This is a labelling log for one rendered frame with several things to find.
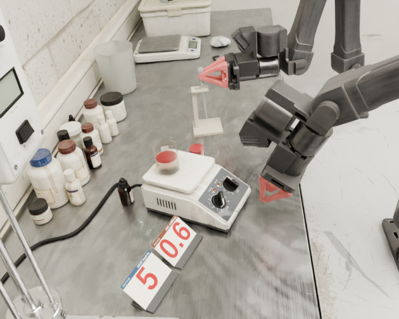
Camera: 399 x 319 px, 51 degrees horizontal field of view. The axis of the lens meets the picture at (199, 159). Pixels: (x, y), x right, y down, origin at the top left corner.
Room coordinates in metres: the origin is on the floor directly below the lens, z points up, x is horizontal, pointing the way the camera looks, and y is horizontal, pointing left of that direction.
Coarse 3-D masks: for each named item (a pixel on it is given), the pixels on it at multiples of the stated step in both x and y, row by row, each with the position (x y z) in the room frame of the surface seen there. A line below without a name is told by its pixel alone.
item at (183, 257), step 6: (168, 222) 0.60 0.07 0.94; (198, 234) 0.59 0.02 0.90; (192, 240) 0.58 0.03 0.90; (198, 240) 0.58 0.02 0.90; (186, 246) 0.56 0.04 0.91; (192, 246) 0.56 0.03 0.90; (180, 252) 0.55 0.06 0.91; (186, 252) 0.55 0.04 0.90; (192, 252) 0.55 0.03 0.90; (180, 258) 0.54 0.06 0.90; (186, 258) 0.54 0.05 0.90; (168, 264) 0.53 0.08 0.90; (174, 264) 0.52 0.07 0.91; (180, 264) 0.52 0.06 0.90
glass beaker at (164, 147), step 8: (160, 136) 0.73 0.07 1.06; (168, 136) 0.73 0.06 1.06; (152, 144) 0.71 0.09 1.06; (160, 144) 0.73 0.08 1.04; (168, 144) 0.73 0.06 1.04; (176, 144) 0.70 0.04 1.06; (160, 152) 0.68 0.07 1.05; (168, 152) 0.68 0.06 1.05; (176, 152) 0.70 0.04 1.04; (160, 160) 0.68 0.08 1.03; (168, 160) 0.68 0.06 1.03; (176, 160) 0.69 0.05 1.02; (160, 168) 0.69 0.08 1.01; (168, 168) 0.68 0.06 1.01; (176, 168) 0.69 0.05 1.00; (168, 176) 0.68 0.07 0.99
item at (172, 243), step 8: (176, 224) 0.60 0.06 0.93; (184, 224) 0.61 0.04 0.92; (168, 232) 0.58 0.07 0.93; (176, 232) 0.58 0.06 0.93; (184, 232) 0.59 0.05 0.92; (192, 232) 0.60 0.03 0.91; (168, 240) 0.56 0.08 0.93; (176, 240) 0.57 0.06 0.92; (184, 240) 0.57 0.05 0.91; (160, 248) 0.54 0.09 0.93; (168, 248) 0.55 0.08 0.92; (176, 248) 0.55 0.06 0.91; (168, 256) 0.53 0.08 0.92; (176, 256) 0.54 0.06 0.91
